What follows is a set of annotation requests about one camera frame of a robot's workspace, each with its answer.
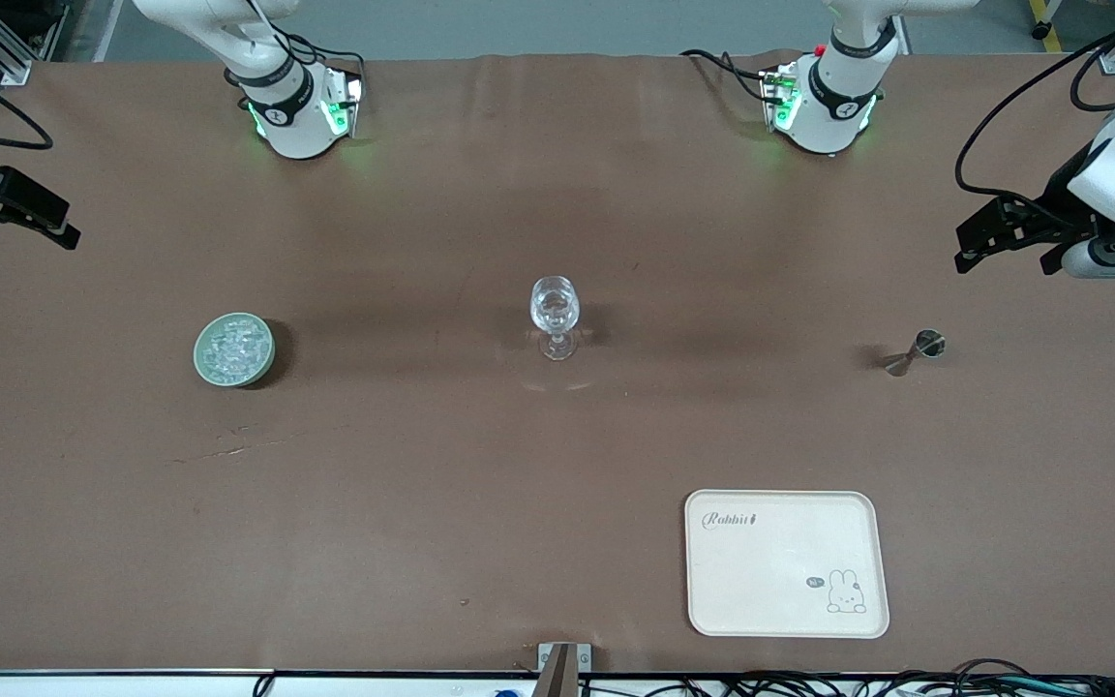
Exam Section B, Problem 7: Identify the steel double jigger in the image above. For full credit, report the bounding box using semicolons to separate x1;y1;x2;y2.
885;329;947;379

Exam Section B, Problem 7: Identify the clear ice cubes pile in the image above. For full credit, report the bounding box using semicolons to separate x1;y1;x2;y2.
201;318;268;379

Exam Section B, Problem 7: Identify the clear stemmed wine glass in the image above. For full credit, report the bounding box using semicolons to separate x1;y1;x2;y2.
529;276;582;362

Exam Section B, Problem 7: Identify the round green bowl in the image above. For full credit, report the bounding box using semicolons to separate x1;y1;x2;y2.
194;312;276;388

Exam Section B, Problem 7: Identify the cream rabbit print tray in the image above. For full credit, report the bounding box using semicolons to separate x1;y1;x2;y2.
683;489;890;640

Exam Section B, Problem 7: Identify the brown table cover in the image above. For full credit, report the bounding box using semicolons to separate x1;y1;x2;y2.
0;48;1115;676

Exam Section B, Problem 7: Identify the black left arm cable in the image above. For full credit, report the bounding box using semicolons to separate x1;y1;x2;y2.
954;19;1115;228

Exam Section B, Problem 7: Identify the black left base cable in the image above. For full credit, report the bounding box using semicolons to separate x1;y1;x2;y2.
680;48;773;106

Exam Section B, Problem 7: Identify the black base cable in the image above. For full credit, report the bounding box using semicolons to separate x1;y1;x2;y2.
282;32;367;83
680;48;773;106

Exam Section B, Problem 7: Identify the black right base cable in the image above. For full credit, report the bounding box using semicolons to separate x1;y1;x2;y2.
282;32;367;83

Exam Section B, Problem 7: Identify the black cable bundle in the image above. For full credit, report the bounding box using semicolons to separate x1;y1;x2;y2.
712;658;1115;697

